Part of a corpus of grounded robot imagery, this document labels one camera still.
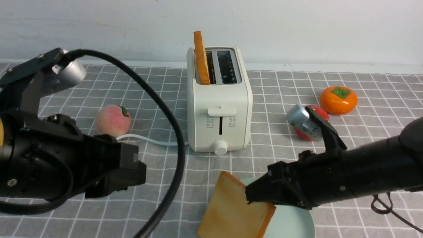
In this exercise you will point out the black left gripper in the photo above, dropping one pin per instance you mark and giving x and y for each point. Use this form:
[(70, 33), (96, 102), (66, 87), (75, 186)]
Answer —
[(100, 164)]

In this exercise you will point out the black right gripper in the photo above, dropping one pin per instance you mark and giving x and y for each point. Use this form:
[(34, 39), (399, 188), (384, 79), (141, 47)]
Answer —
[(313, 180)]

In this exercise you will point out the toast slice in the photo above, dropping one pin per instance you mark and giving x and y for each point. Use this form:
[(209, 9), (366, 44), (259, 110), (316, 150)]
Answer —
[(228, 214), (201, 58)]

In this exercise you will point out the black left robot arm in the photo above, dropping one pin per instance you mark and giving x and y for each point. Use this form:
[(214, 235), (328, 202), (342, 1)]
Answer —
[(23, 173)]

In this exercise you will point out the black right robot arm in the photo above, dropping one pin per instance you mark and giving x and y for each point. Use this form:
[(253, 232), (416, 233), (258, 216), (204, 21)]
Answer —
[(387, 165)]

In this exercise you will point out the white two-slot toaster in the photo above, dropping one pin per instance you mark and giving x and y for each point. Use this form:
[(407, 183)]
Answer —
[(218, 114)]

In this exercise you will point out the light green plate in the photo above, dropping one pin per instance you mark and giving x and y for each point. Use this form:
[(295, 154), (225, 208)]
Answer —
[(290, 222)]

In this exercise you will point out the pink peach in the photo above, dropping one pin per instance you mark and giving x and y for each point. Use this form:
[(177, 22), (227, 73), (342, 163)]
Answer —
[(113, 120)]

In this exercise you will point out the orange persimmon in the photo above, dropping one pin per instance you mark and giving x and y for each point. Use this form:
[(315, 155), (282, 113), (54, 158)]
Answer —
[(338, 100)]

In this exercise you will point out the grey checked tablecloth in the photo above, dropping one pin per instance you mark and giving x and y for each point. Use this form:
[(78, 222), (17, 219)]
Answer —
[(387, 102)]

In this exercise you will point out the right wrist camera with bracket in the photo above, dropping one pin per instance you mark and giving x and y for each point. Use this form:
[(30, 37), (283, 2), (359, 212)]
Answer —
[(309, 122)]

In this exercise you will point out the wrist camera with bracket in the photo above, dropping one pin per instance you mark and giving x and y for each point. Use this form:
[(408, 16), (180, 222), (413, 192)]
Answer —
[(24, 85), (309, 122)]

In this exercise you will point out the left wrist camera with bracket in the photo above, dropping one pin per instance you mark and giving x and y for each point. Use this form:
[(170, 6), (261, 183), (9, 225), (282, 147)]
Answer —
[(24, 85)]

